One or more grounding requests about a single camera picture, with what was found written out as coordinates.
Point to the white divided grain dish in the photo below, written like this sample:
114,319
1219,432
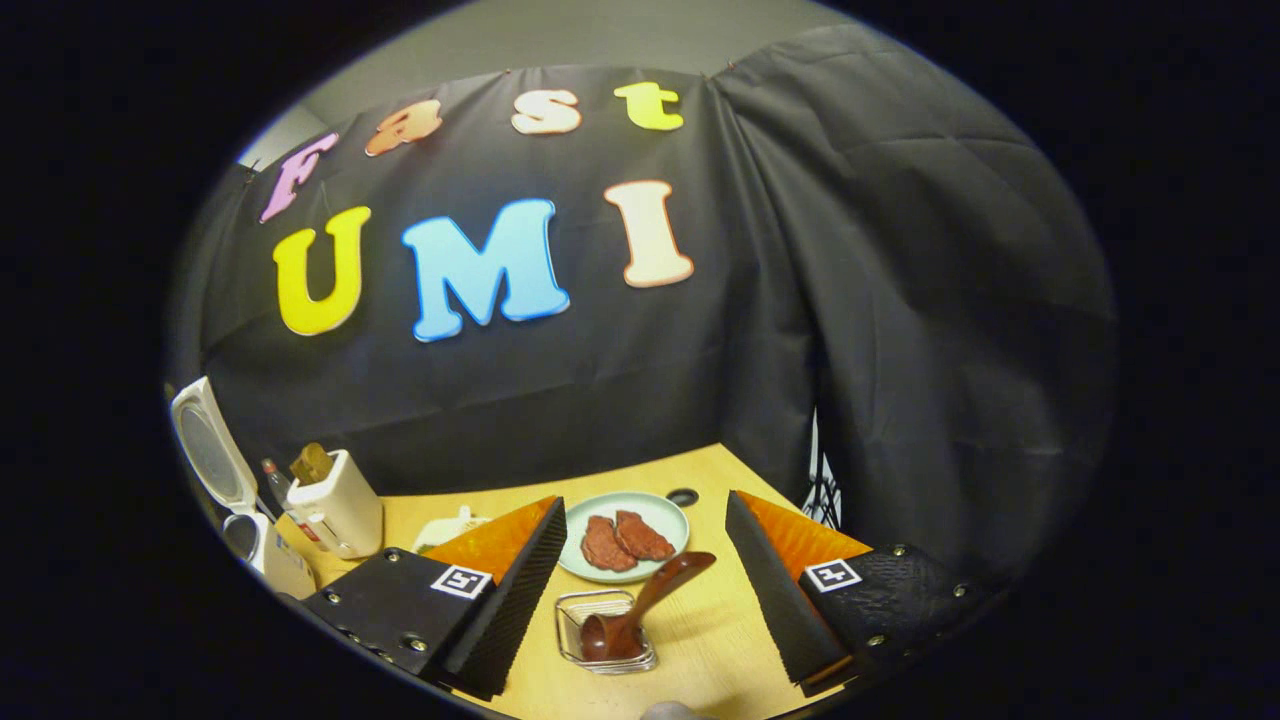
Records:
445,528

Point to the pale green plate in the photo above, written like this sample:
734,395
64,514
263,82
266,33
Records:
660,515

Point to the clear plastic water bottle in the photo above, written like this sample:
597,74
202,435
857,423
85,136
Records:
280,485

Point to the black table grommet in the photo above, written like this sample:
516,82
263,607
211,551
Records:
683,497

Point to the white toaster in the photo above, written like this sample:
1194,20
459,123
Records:
345,515

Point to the black backdrop cloth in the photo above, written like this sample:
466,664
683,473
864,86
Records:
900,300

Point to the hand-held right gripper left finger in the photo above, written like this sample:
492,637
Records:
510,610

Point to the brown wooden spoon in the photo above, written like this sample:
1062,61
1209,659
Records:
660,590

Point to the brown bread slice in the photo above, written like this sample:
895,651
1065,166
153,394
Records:
312,463

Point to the white rice cooker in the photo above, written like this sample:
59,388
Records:
210,450

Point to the red meat piece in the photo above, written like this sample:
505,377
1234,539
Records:
645,535
605,545

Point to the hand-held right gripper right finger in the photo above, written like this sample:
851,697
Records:
775,600

